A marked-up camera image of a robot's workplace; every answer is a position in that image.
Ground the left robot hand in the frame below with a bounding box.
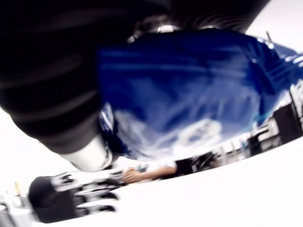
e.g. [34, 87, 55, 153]
[28, 171, 124, 224]

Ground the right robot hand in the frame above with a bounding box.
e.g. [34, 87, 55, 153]
[0, 0, 271, 173]

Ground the blue Oreo packet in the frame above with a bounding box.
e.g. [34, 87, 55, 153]
[96, 28, 303, 162]

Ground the person in white shirt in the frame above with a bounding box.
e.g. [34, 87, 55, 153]
[122, 165, 178, 184]

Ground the black computer monitor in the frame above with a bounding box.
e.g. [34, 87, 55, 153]
[272, 103, 297, 136]

